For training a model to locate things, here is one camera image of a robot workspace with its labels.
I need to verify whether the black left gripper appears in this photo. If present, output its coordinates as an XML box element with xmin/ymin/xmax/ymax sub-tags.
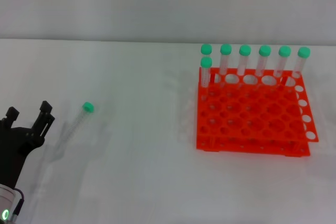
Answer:
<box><xmin>0</xmin><ymin>100</ymin><xmax>56</xmax><ymax>190</ymax></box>

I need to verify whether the clear test tube green cap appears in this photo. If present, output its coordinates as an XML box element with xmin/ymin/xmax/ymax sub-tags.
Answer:
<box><xmin>219</xmin><ymin>44</ymin><xmax>233</xmax><ymax>76</ymax></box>
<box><xmin>200</xmin><ymin>44</ymin><xmax>213</xmax><ymax>58</ymax></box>
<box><xmin>199</xmin><ymin>56</ymin><xmax>213</xmax><ymax>101</ymax></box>
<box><xmin>237</xmin><ymin>45</ymin><xmax>251</xmax><ymax>76</ymax></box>
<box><xmin>59</xmin><ymin>101</ymin><xmax>95</xmax><ymax>147</ymax></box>
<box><xmin>291</xmin><ymin>47</ymin><xmax>311</xmax><ymax>78</ymax></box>
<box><xmin>255</xmin><ymin>45</ymin><xmax>271</xmax><ymax>77</ymax></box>
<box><xmin>272</xmin><ymin>46</ymin><xmax>291</xmax><ymax>77</ymax></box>

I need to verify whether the orange test tube rack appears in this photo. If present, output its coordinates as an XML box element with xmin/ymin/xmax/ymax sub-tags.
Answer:
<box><xmin>195</xmin><ymin>66</ymin><xmax>320</xmax><ymax>157</ymax></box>

